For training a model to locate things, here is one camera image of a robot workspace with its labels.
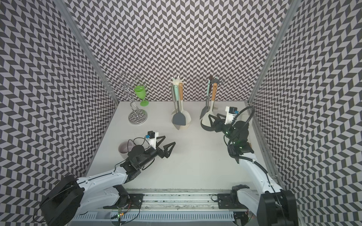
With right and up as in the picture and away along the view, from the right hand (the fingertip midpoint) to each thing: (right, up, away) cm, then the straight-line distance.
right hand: (213, 117), depth 77 cm
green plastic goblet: (-48, +18, +22) cm, 56 cm away
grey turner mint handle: (-20, -1, +14) cm, 24 cm away
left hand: (-24, -14, +1) cm, 27 cm away
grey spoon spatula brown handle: (-3, +3, +14) cm, 15 cm away
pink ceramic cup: (-53, -19, +9) cm, 57 cm away
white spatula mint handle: (-2, +14, +6) cm, 15 cm away
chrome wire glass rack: (-53, 0, +32) cm, 62 cm away
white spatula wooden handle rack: (-15, +1, +18) cm, 23 cm away
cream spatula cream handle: (-22, +11, +4) cm, 25 cm away
